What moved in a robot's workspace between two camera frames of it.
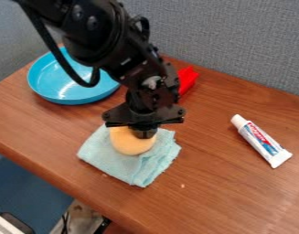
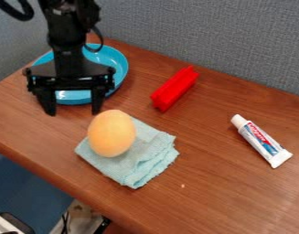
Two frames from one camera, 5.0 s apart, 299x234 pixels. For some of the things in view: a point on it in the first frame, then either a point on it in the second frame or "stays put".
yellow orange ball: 127,143 to 111,132
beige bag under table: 77,220 stays put
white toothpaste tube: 275,154 stays put
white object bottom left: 1,226 stays put
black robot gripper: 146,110 to 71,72
